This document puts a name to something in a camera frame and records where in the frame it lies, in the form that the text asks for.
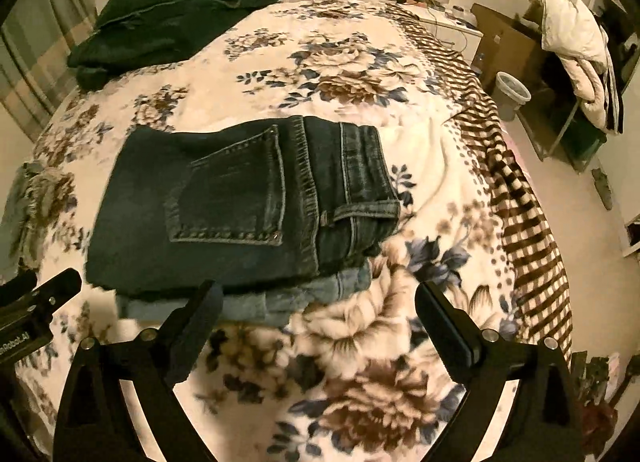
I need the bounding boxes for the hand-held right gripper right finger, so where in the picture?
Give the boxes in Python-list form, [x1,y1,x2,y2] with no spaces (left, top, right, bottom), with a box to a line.
[415,280,586,462]

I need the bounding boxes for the white box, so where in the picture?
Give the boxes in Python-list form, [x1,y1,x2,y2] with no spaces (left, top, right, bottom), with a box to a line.
[620,212,640,258]

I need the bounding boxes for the dark blue jeans pants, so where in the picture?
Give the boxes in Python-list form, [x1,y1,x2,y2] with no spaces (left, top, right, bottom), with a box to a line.
[85,114,402,293]

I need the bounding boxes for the dark reddish plant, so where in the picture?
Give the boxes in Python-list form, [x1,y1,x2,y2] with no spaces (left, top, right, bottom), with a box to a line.
[570,351,633,460]

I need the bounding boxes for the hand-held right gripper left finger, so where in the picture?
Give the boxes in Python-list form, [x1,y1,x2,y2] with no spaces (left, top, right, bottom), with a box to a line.
[52,279,224,462]

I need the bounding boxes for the striped curtain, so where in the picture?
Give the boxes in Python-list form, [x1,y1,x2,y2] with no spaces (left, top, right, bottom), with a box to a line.
[0,0,96,130]

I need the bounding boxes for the white bedside desk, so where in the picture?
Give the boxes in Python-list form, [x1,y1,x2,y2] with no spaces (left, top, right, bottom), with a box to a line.
[397,0,485,65]

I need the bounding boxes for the dark green clothes pile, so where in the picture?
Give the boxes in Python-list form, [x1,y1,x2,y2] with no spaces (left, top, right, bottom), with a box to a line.
[67,0,286,90]

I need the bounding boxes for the metal frame chair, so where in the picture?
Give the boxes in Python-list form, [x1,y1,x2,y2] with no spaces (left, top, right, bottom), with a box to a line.
[520,67,626,173]

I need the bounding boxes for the floral blanket with checked border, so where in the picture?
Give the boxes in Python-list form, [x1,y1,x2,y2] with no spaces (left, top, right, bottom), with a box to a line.
[12,0,573,462]

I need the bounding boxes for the small grey object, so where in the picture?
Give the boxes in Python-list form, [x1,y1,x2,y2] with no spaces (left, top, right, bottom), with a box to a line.
[592,169,614,213]

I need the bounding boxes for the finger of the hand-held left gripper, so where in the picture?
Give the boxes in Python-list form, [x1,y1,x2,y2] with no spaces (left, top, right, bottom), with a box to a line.
[35,268,83,313]

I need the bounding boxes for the light blue jeans pants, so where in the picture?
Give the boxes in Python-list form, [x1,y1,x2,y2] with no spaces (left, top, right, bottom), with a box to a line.
[116,259,373,328]

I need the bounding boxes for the faded frayed denim garment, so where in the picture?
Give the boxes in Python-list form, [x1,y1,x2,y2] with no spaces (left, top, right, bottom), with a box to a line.
[7,160,51,265]

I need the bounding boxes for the white quilt on chair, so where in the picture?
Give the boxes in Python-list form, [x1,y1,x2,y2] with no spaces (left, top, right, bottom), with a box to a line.
[525,0,613,132]

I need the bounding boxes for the open cardboard box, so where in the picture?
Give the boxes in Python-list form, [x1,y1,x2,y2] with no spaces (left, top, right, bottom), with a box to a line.
[470,2,548,93]

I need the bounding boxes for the grey trash bin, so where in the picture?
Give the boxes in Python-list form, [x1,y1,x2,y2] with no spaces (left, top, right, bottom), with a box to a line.
[494,71,532,122]

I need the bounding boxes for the green storage box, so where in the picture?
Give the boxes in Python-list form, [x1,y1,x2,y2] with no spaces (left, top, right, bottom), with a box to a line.
[560,114,608,163]

